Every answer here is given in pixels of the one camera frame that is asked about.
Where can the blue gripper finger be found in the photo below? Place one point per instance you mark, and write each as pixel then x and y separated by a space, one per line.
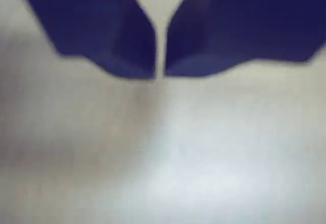
pixel 102 25
pixel 242 23

